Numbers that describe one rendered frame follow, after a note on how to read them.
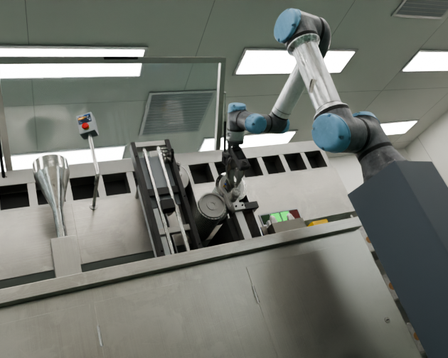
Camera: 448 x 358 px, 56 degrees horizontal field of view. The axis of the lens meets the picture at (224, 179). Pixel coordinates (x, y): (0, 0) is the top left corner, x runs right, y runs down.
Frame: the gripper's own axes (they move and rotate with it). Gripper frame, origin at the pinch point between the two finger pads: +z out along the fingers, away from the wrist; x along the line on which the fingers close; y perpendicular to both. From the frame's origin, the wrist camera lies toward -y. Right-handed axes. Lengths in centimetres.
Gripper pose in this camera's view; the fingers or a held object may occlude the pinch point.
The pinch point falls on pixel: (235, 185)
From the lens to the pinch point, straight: 184.8
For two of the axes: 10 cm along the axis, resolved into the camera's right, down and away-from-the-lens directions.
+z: -0.4, 9.4, 3.5
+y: -4.3, -3.3, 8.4
